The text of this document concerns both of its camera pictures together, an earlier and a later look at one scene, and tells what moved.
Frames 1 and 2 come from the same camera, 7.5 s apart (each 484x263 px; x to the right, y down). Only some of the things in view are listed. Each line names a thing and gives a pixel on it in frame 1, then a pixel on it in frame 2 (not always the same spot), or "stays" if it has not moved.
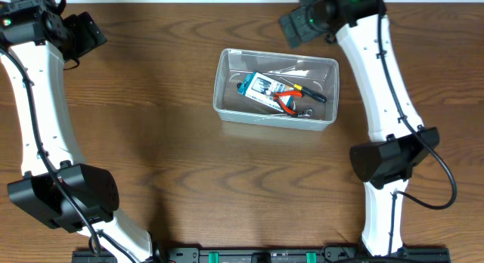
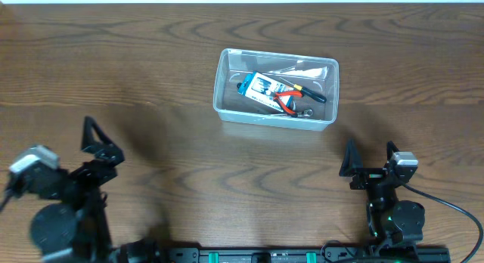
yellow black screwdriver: (307, 92) stays
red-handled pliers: (294, 94) stays
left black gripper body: (74, 43) to (85, 184)
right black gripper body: (308, 21) to (370, 177)
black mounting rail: (272, 255) stays
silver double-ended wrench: (307, 112) stays
